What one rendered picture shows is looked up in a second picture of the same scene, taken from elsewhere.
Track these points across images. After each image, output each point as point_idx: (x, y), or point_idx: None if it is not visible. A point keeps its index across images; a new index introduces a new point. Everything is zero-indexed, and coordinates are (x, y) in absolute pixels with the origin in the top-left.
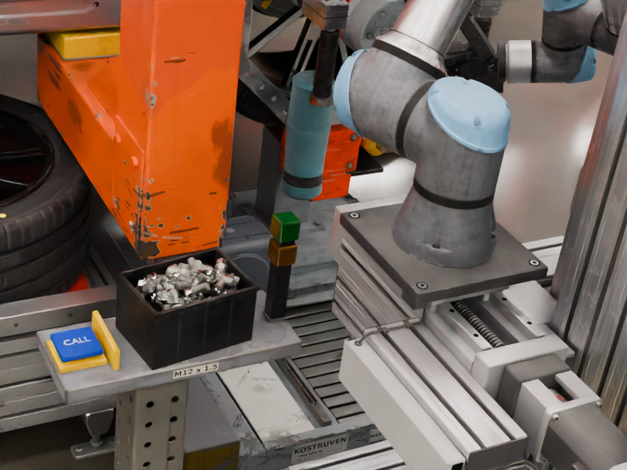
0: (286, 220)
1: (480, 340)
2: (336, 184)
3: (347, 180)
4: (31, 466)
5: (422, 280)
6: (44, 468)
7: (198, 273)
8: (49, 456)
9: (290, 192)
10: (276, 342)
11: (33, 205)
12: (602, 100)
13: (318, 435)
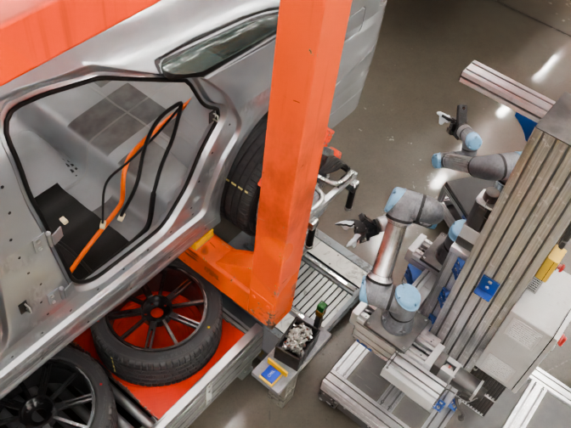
0: (323, 306)
1: (423, 357)
2: None
3: None
4: (228, 390)
5: (402, 345)
6: (234, 388)
7: (300, 335)
8: (232, 382)
9: None
10: (325, 339)
11: (214, 316)
12: (439, 273)
13: None
